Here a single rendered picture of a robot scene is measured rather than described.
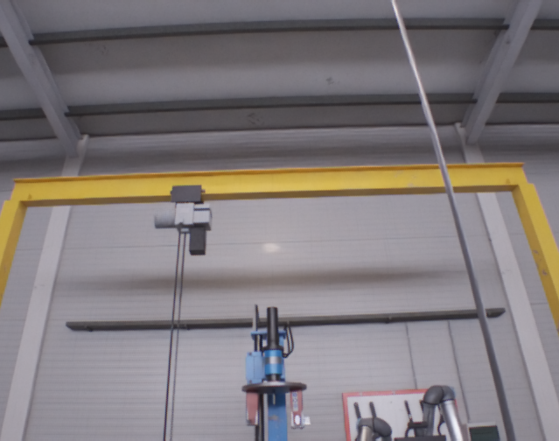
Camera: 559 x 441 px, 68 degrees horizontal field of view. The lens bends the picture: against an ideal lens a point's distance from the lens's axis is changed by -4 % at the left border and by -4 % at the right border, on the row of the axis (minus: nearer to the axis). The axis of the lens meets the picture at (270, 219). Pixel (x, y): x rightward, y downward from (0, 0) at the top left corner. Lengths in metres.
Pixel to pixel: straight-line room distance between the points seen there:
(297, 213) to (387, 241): 1.47
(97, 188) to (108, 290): 2.50
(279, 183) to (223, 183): 0.56
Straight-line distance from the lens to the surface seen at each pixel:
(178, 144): 7.88
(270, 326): 4.17
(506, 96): 8.42
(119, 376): 6.40
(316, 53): 7.04
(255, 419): 3.95
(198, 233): 4.03
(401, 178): 4.51
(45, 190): 4.90
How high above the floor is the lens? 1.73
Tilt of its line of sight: 29 degrees up
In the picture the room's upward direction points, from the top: 2 degrees counter-clockwise
